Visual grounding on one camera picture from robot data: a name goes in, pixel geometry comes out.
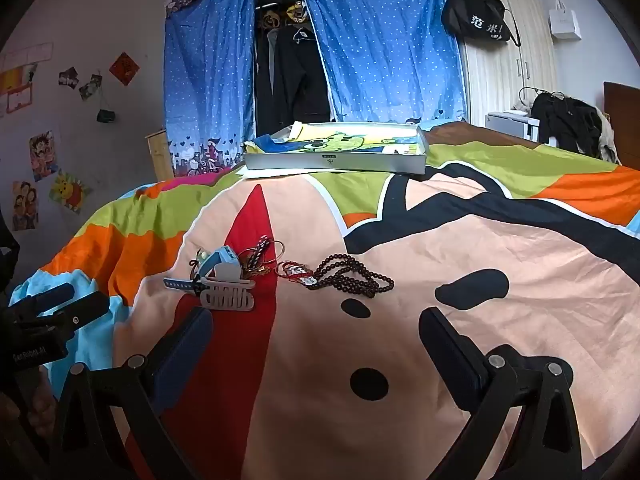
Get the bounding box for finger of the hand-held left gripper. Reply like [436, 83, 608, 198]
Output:
[30, 291, 111, 347]
[10, 282, 76, 317]

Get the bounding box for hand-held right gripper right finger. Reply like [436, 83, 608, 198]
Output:
[417, 306, 586, 480]

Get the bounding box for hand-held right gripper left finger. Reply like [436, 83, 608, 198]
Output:
[50, 305, 216, 480]

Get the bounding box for dark bead necklace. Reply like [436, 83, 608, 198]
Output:
[305, 254, 396, 300]

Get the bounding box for person's left hand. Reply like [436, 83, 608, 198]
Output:
[15, 385, 58, 441]

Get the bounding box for beige hair claw clip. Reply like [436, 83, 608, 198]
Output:
[200, 267, 257, 313]

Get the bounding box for colourful cartoon printed blanket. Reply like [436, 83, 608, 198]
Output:
[7, 120, 640, 480]

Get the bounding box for white side table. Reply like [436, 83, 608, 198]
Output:
[485, 110, 543, 143]

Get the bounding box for green cartoon printed cloth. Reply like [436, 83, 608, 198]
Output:
[245, 122, 423, 156]

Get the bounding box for pile of black clothes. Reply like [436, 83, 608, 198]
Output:
[530, 91, 621, 163]

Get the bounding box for blue dotted curtain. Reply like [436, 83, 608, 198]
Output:
[164, 0, 258, 178]
[298, 0, 468, 125]

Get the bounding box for white wardrobe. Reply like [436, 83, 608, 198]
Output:
[447, 0, 558, 128]

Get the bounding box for brown wooden headboard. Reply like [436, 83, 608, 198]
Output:
[602, 80, 640, 168]

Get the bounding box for black hanging jacket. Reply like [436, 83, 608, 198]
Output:
[255, 0, 332, 133]

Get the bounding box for white small box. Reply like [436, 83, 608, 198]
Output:
[548, 0, 583, 41]

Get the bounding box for family cartoon wall poster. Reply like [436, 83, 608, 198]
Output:
[11, 181, 40, 232]

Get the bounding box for yellow cartoon wall poster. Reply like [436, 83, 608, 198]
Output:
[48, 170, 91, 215]

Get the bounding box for braided cord bracelet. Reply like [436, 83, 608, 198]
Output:
[249, 237, 273, 275]

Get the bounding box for red charm bracelet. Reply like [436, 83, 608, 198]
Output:
[275, 260, 316, 289]

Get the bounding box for cartoon boy wall poster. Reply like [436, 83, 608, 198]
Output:
[29, 131, 57, 182]

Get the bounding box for wall paper sheets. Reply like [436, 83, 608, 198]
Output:
[0, 42, 54, 117]

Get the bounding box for red diamond wall paper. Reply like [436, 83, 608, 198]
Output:
[109, 51, 138, 87]

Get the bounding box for black drawstring bag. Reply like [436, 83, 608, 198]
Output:
[441, 0, 522, 48]

